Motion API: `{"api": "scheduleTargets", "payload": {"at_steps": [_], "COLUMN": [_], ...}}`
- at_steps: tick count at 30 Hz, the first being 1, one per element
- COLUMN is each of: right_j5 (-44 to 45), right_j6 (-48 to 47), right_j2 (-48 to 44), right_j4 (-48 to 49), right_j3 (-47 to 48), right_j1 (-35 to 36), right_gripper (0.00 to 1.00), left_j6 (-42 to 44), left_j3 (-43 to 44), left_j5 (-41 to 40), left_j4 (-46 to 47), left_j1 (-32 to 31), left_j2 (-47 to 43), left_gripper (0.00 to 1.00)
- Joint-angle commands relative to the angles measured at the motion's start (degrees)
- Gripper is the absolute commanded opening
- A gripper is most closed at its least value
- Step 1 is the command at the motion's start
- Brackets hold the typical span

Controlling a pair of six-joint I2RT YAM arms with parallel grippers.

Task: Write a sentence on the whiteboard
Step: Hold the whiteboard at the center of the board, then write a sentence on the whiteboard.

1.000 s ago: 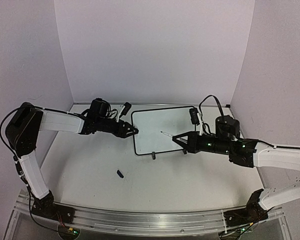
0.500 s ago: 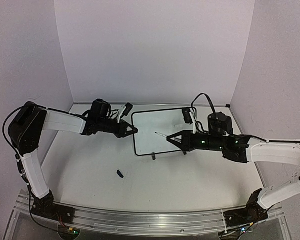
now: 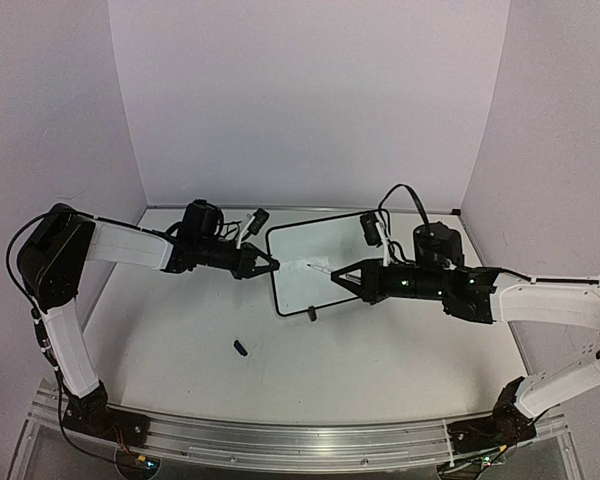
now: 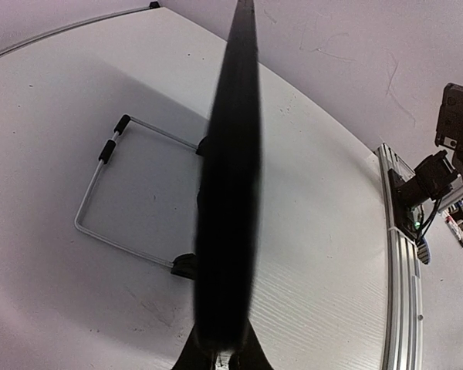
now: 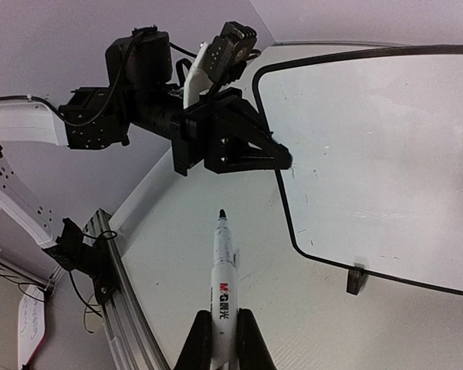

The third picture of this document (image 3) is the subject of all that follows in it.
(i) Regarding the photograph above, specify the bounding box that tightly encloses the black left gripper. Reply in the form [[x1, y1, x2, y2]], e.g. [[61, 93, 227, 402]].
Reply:
[[196, 235, 279, 278]]

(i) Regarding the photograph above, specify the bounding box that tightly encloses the white marker pen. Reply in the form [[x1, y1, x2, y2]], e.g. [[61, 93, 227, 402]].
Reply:
[[306, 263, 361, 283]]

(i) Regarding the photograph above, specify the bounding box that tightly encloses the white whiteboard with black frame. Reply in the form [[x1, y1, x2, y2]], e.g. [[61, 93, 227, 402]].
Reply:
[[265, 211, 381, 317]]

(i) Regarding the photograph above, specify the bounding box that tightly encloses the blue marker cap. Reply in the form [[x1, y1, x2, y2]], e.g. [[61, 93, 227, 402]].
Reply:
[[233, 339, 248, 357]]

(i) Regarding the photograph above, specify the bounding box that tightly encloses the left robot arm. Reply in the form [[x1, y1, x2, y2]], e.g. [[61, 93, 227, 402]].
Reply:
[[11, 199, 280, 437]]

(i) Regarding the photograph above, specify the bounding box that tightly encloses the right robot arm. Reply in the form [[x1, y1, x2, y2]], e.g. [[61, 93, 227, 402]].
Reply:
[[330, 216, 600, 453]]

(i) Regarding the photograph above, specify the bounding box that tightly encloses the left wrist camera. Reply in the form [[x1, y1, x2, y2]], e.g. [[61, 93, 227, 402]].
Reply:
[[236, 208, 270, 248]]

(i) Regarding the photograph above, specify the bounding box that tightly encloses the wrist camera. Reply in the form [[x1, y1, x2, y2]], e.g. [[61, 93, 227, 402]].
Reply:
[[236, 208, 270, 248], [359, 212, 383, 247]]

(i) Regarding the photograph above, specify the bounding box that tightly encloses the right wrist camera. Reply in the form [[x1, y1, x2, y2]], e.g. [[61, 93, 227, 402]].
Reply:
[[359, 212, 383, 247]]

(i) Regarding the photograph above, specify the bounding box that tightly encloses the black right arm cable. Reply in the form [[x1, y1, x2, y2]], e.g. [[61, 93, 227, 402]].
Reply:
[[377, 183, 600, 286]]

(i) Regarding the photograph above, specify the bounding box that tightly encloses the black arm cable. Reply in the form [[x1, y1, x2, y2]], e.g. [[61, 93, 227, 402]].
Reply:
[[7, 212, 76, 401], [377, 183, 600, 286]]

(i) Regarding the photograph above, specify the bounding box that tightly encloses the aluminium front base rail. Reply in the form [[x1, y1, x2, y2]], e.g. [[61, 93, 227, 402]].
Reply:
[[8, 383, 582, 479]]

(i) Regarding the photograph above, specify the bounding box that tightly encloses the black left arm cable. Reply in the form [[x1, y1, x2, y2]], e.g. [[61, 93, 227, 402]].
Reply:
[[7, 212, 76, 401]]

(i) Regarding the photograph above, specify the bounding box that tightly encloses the black left base cable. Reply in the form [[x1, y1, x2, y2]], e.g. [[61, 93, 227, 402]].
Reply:
[[54, 407, 131, 469]]

